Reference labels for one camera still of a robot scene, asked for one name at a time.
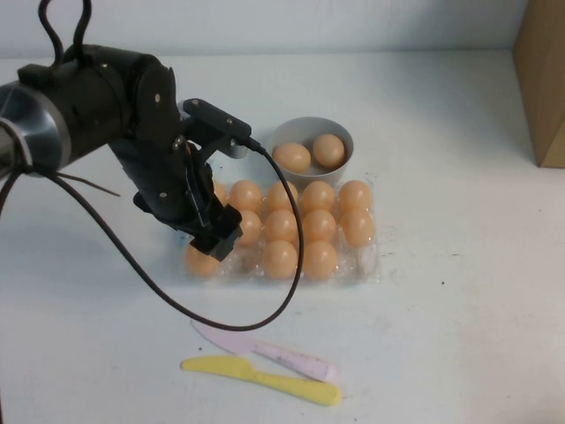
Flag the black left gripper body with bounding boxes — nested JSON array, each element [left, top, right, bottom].
[[110, 131, 222, 236]]

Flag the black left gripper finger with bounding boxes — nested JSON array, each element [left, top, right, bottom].
[[215, 206, 245, 249], [189, 229, 231, 263]]

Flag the orange-brown egg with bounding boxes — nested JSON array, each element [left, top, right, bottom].
[[264, 208, 301, 244], [312, 133, 346, 168], [266, 180, 299, 214], [236, 209, 263, 246], [337, 178, 373, 214], [210, 180, 228, 207], [302, 208, 338, 245], [228, 179, 264, 216], [302, 180, 337, 214], [339, 207, 376, 248], [302, 240, 339, 281], [184, 244, 221, 279], [272, 141, 313, 174], [261, 239, 299, 280]]

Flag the clear plastic egg tray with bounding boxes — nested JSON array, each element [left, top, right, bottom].
[[176, 175, 383, 289]]

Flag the brown cardboard box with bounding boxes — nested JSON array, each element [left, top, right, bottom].
[[512, 0, 565, 170]]

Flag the grey round bowl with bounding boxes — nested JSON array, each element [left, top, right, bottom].
[[269, 115, 356, 187]]

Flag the pink plastic knife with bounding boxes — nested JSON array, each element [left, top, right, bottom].
[[189, 319, 341, 383]]

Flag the yellow plastic knife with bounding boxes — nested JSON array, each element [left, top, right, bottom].
[[180, 354, 343, 408]]

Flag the black camera cable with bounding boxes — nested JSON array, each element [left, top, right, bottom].
[[26, 136, 308, 332]]

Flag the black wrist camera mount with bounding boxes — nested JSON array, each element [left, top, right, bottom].
[[177, 97, 253, 159]]

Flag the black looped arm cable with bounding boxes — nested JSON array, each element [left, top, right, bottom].
[[36, 0, 93, 59]]

